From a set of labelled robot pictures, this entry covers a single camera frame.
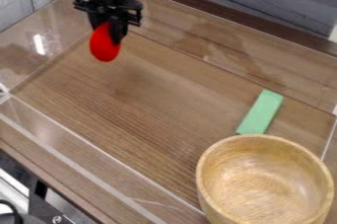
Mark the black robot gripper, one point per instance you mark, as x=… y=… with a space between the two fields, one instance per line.
x=101 y=10

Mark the red plush strawberry toy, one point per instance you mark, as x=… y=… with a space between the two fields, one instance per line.
x=103 y=48

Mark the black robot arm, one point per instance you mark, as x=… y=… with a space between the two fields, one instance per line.
x=121 y=13

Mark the clear acrylic table barrier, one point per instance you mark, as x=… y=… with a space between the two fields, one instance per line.
x=113 y=132

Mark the green rectangular block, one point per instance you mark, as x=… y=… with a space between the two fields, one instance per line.
x=262 y=114

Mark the wooden bowl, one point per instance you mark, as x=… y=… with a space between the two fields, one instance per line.
x=260 y=179

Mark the black metal table frame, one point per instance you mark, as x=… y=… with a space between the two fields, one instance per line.
x=42 y=213

